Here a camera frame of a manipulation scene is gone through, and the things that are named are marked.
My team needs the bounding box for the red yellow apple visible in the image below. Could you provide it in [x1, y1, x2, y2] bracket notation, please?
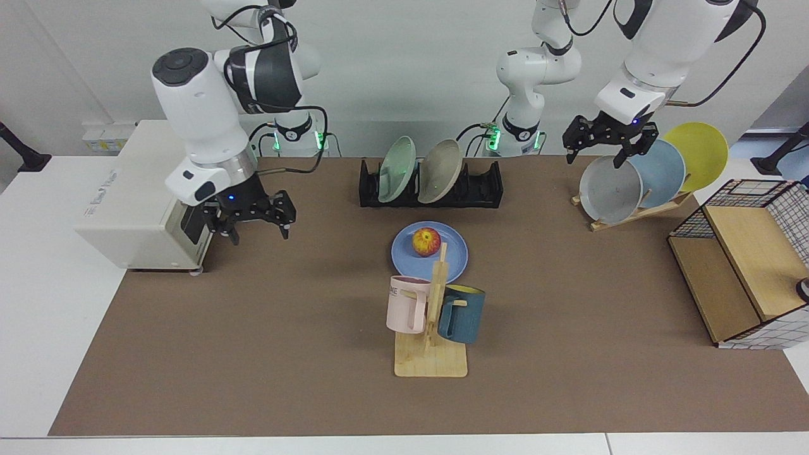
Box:
[413, 227, 442, 257]

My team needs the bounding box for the grey plate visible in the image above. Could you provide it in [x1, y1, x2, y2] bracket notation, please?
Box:
[579, 155, 644, 225]

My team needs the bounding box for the light blue plate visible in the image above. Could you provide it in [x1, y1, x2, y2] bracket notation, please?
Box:
[623, 139, 686, 209]

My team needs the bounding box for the wooden plate rack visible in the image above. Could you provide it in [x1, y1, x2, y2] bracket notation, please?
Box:
[572, 188, 693, 233]

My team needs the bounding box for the yellow plate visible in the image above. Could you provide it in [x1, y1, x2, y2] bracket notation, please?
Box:
[662, 122, 729, 192]

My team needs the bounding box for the black dish rack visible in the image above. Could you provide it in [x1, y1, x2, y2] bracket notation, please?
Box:
[359, 158, 504, 209]

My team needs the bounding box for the pale green plate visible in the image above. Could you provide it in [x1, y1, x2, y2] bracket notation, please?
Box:
[378, 136, 418, 204]

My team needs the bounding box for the beige plate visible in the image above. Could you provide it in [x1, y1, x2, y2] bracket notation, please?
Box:
[417, 139, 464, 205]

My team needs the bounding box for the pale toaster oven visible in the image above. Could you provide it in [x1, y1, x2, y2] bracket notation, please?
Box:
[75, 120, 217, 274]

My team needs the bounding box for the pink mug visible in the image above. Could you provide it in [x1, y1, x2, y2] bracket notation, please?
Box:
[386, 276, 432, 334]

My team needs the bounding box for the black stand leg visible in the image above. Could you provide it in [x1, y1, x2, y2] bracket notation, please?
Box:
[751, 123, 809, 176]
[0, 122, 52, 173]

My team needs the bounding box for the dark teal mug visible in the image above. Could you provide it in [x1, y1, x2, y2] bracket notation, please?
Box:
[437, 284, 486, 345]

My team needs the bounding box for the wooden cup stand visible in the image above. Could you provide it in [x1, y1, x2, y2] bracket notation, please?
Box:
[394, 243, 468, 379]

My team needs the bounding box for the brown table cloth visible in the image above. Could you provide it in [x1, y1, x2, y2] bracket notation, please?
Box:
[49, 157, 809, 437]

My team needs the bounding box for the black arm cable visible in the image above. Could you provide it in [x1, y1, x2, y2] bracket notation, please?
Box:
[669, 0, 767, 107]
[210, 5, 331, 175]

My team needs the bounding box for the white wall socket box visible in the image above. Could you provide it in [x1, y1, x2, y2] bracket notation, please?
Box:
[82, 123, 137, 154]

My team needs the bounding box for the wire basket with wooden floor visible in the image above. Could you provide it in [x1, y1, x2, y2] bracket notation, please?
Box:
[668, 179, 809, 350]

